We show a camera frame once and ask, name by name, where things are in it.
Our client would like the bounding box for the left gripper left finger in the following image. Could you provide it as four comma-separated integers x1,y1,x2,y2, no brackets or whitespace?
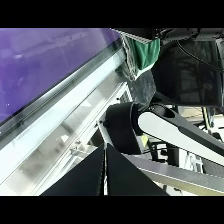
41,143,106,197

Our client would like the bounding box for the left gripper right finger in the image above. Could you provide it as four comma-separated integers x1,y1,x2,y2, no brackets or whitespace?
106,143,170,197

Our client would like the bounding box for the grey checked garment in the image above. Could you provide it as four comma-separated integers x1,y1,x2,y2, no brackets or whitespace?
119,31,158,105

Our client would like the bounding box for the green garment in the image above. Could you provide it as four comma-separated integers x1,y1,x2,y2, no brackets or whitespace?
130,38,162,72

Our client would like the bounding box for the black cable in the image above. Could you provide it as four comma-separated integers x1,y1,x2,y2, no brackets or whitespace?
175,39,224,72

